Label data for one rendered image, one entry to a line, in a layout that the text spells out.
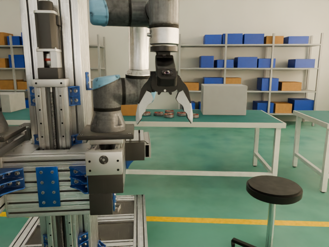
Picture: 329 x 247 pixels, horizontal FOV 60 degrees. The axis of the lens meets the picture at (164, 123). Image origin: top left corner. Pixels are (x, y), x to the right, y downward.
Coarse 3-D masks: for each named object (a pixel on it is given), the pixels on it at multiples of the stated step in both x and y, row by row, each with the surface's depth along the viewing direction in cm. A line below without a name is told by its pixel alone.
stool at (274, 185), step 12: (252, 180) 190; (264, 180) 190; (276, 180) 190; (288, 180) 190; (252, 192) 177; (264, 192) 172; (276, 192) 172; (288, 192) 172; (300, 192) 175; (240, 240) 207
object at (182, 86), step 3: (180, 78) 72; (180, 81) 73; (180, 84) 73; (183, 84) 73; (180, 87) 73; (183, 87) 73; (186, 87) 73; (177, 90) 74; (180, 90) 73; (183, 90) 73; (186, 90) 73; (186, 93) 73; (186, 96) 74; (189, 96) 74; (189, 99) 74; (189, 102) 74
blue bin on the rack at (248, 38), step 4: (244, 36) 612; (248, 36) 612; (252, 36) 611; (256, 36) 611; (260, 36) 610; (244, 40) 614; (248, 40) 613; (252, 40) 613; (256, 40) 612; (260, 40) 612
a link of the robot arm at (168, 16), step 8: (152, 0) 69; (160, 0) 68; (168, 0) 68; (176, 0) 69; (152, 8) 69; (160, 8) 68; (168, 8) 68; (176, 8) 69; (152, 16) 69; (160, 16) 68; (168, 16) 68; (176, 16) 70; (152, 24) 70; (160, 24) 69; (168, 24) 69; (176, 24) 70
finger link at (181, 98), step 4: (180, 92) 73; (176, 96) 74; (180, 96) 73; (184, 96) 73; (180, 100) 74; (184, 100) 74; (184, 104) 74; (188, 104) 74; (184, 108) 74; (188, 108) 74; (188, 112) 74; (192, 112) 75; (188, 116) 75; (192, 116) 75; (188, 120) 75; (192, 120) 76
